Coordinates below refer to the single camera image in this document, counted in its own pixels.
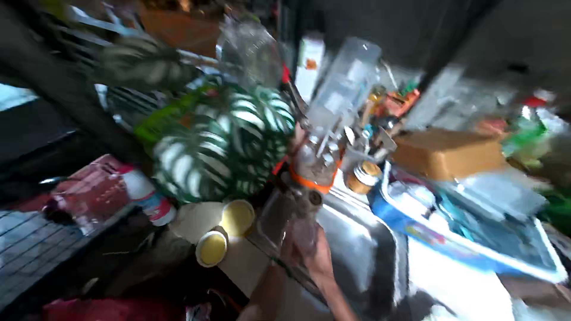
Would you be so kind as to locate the clear utensil holder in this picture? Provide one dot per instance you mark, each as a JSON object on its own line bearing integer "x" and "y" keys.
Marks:
{"x": 354, "y": 156}

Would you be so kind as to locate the person's right forearm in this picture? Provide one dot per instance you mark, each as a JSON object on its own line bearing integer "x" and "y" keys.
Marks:
{"x": 338, "y": 299}

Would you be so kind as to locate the bundle of kitchen utensils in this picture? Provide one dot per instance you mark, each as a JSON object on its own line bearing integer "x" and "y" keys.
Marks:
{"x": 374, "y": 129}

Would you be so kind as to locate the large clear plastic bag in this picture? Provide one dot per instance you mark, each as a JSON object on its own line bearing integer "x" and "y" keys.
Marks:
{"x": 250, "y": 53}

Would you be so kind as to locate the green white striped leaf cloth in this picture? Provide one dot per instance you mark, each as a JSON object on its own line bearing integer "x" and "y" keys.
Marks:
{"x": 223, "y": 142}

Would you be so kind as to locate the white carton with orange print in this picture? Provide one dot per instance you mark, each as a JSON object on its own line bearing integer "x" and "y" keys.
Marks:
{"x": 309, "y": 67}

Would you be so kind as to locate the green plastic bag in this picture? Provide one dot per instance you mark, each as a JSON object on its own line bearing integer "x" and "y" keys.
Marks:
{"x": 525, "y": 133}

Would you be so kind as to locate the jar with cork lid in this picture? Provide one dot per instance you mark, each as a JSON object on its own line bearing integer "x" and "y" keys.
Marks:
{"x": 362, "y": 178}

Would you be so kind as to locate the clear drinking glass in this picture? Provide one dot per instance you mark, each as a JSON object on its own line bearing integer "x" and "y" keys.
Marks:
{"x": 305, "y": 234}

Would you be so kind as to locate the stainless steel sink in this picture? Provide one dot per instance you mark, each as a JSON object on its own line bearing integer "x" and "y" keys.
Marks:
{"x": 350, "y": 245}

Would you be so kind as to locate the orange-rimmed clear container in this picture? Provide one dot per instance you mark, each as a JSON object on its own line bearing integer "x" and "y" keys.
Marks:
{"x": 314, "y": 165}

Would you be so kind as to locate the brown rectangular box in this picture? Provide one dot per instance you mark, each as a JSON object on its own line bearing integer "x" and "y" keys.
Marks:
{"x": 446, "y": 156}

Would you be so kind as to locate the person's right fingers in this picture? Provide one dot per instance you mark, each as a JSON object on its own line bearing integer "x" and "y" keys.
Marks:
{"x": 321, "y": 238}

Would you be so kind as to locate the person's right hand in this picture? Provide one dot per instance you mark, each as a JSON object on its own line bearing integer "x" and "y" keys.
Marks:
{"x": 320, "y": 260}

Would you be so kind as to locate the clear plastic box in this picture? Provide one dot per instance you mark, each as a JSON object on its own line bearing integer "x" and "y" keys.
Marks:
{"x": 499, "y": 191}

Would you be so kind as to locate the blue basin with white rim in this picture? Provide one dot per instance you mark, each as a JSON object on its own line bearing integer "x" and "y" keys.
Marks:
{"x": 428, "y": 232}

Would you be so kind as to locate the white bottle with pink cap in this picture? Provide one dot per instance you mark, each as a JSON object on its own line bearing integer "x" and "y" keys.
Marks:
{"x": 148, "y": 196}

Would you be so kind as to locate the red plastic item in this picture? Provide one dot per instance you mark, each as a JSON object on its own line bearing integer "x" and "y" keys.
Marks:
{"x": 102, "y": 310}

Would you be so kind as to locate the yellow cup with white rim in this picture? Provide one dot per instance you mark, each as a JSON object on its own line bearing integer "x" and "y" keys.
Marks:
{"x": 238, "y": 218}
{"x": 212, "y": 249}

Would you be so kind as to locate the person's left fingers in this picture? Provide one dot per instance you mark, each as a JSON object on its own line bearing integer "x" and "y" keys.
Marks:
{"x": 288, "y": 234}

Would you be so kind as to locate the tall clear plastic container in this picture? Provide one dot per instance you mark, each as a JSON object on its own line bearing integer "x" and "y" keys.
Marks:
{"x": 345, "y": 84}

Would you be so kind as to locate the pink plastic basket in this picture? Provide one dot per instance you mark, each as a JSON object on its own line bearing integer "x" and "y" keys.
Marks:
{"x": 96, "y": 191}

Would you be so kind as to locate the person's left hand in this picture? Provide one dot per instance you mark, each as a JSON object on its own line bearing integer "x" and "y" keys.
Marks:
{"x": 291, "y": 247}

